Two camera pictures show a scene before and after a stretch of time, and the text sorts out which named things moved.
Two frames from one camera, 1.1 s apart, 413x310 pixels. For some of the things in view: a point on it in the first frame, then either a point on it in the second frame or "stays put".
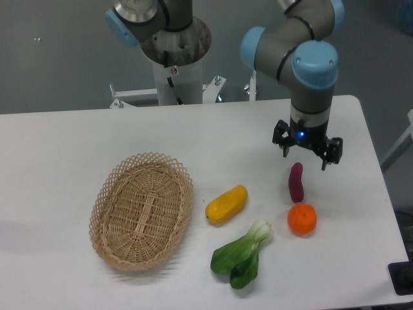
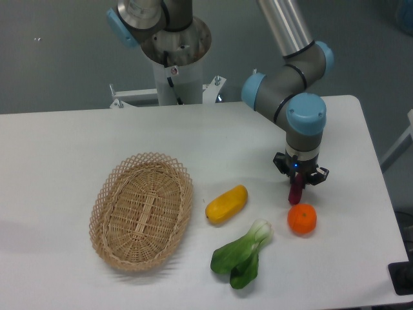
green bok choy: [239, 259] stays put
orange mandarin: [302, 219] stays put
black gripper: [313, 137] to [286, 165]
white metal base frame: [126, 99] stays put
